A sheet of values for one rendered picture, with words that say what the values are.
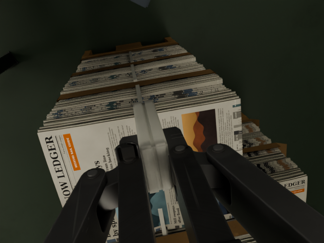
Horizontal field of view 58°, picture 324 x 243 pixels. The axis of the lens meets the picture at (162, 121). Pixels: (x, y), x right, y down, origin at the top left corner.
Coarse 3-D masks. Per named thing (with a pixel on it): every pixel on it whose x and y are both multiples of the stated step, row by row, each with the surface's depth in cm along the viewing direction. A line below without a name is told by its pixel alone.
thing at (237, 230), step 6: (228, 222) 64; (234, 222) 64; (234, 228) 62; (240, 228) 62; (180, 234) 63; (186, 234) 63; (234, 234) 61; (240, 234) 60; (180, 240) 61; (186, 240) 61
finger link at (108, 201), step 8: (128, 136) 18; (136, 136) 18; (112, 176) 14; (112, 184) 14; (104, 192) 14; (112, 192) 14; (104, 200) 14; (112, 200) 14; (104, 208) 14; (112, 208) 14
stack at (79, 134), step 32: (96, 64) 98; (160, 64) 84; (192, 64) 82; (96, 96) 65; (128, 96) 63; (160, 96) 61; (192, 96) 57; (224, 96) 55; (64, 128) 52; (96, 128) 52; (128, 128) 53; (192, 128) 55; (224, 128) 55; (64, 160) 54; (96, 160) 55; (64, 192) 56; (160, 192) 59; (160, 224) 63
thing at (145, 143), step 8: (136, 104) 21; (136, 112) 19; (144, 112) 20; (136, 120) 18; (144, 120) 18; (136, 128) 17; (144, 128) 17; (144, 136) 16; (144, 144) 15; (152, 144) 15; (144, 152) 15; (152, 152) 15; (144, 160) 15; (152, 160) 15; (144, 168) 16; (152, 168) 16; (152, 176) 16; (152, 184) 16; (152, 192) 16
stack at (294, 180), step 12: (252, 132) 124; (252, 144) 114; (264, 144) 114; (252, 156) 108; (264, 156) 107; (276, 156) 106; (264, 168) 99; (276, 168) 98; (288, 168) 98; (276, 180) 94; (288, 180) 93; (300, 180) 94; (300, 192) 95
